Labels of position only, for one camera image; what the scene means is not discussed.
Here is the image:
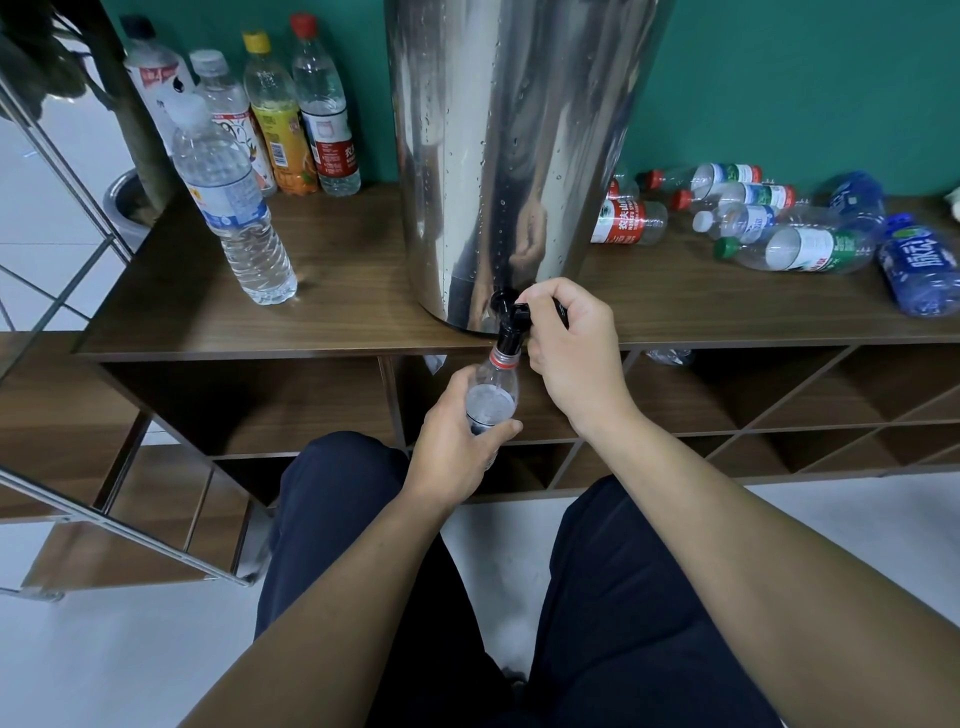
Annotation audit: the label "person's right hand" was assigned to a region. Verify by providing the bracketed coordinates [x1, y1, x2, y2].
[524, 277, 640, 445]

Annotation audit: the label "person's left hand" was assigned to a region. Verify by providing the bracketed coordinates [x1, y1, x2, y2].
[403, 366, 525, 516]

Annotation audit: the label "small clear bottle red neck ring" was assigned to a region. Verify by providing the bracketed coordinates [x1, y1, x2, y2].
[464, 348, 522, 472]

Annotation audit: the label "black dispenser tap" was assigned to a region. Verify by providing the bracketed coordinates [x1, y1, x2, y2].
[487, 288, 571, 358]

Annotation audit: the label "person's left forearm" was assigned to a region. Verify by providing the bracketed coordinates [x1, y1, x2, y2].
[180, 483, 475, 728]

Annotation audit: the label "person's right forearm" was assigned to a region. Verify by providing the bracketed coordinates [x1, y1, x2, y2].
[568, 403, 960, 728]

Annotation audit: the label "empty bottle red white label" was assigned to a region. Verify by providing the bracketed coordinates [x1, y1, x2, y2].
[589, 195, 669, 248]

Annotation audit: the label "dark navy trousers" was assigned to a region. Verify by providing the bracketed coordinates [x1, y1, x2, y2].
[253, 430, 786, 728]

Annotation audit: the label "stainless steel water urn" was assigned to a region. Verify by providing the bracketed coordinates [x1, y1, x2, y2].
[384, 0, 676, 336]

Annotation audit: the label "white cap blue label bottle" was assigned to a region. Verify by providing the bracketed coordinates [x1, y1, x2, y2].
[690, 202, 790, 243]

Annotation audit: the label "red cap green label bottle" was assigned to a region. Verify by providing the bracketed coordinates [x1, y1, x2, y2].
[643, 162, 764, 193]
[670, 181, 810, 216]

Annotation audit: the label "brown wooden shelf cabinet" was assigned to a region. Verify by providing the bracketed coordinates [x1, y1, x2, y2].
[71, 183, 960, 505]

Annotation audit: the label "large clear bottle blue label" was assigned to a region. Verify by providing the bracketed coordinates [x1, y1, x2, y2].
[168, 93, 300, 307]

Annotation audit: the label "yellow cap orange label bottle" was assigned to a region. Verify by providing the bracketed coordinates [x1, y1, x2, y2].
[240, 30, 321, 197]

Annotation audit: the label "blue tinted plastic bottle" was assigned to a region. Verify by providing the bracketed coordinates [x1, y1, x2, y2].
[828, 170, 888, 235]
[876, 213, 960, 318]

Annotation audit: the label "white cap pale label bottle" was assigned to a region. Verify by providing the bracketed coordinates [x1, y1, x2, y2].
[188, 48, 279, 198]

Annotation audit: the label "silver metal plant pot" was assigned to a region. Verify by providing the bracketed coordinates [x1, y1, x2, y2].
[102, 168, 163, 253]

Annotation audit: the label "brown wooden step shelf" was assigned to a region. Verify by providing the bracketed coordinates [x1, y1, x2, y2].
[0, 330, 273, 595]

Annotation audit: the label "dark plant trunk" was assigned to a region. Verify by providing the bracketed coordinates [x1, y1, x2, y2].
[0, 0, 183, 220]

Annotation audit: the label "dark cap white label bottle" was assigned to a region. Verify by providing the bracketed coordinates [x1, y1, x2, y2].
[120, 14, 198, 160]

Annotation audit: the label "silver metal rail frame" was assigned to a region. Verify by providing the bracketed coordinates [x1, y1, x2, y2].
[0, 73, 265, 603]

